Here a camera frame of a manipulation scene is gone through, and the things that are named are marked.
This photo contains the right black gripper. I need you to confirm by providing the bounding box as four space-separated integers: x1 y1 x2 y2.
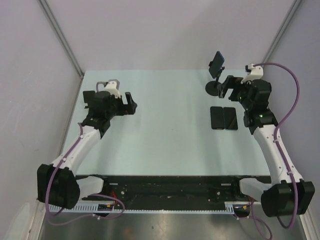
218 75 253 110

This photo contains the black round base stand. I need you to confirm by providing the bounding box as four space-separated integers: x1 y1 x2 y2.
205 66 225 96

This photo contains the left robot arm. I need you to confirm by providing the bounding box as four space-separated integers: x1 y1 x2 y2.
36 90 138 209

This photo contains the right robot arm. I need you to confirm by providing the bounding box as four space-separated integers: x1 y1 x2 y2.
218 75 315 217

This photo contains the black folding phone stand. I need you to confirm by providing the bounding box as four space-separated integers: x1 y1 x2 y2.
82 90 96 109

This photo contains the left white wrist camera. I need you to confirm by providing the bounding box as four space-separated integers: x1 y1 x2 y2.
103 79 121 98

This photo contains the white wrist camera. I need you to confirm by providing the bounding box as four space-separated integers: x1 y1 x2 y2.
103 79 121 98
240 63 264 84

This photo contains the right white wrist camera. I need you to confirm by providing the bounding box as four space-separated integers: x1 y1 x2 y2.
240 63 264 84

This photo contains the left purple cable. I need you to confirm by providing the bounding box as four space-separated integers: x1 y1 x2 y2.
44 80 126 226

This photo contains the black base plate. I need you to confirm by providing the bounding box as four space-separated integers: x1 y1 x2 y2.
85 175 251 211

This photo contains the grey slotted cable duct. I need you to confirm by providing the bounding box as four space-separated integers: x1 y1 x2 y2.
61 202 250 215

